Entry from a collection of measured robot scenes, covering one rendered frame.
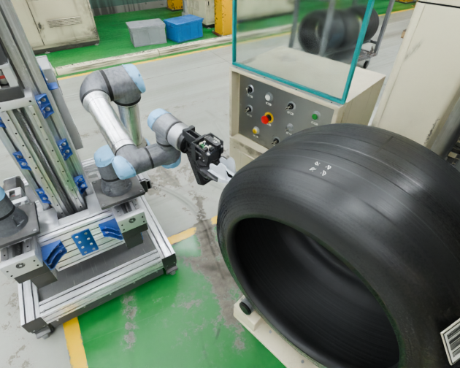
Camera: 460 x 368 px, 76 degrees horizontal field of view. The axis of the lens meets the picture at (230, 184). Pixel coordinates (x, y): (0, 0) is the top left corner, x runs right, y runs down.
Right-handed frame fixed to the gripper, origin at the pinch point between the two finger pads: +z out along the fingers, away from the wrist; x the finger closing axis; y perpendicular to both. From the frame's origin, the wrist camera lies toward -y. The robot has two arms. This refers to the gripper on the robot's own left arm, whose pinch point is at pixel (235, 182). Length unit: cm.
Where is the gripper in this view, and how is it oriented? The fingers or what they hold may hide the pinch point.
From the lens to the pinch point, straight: 79.4
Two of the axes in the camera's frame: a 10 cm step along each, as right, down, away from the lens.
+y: 0.8, -6.9, -7.2
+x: 7.0, -4.8, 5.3
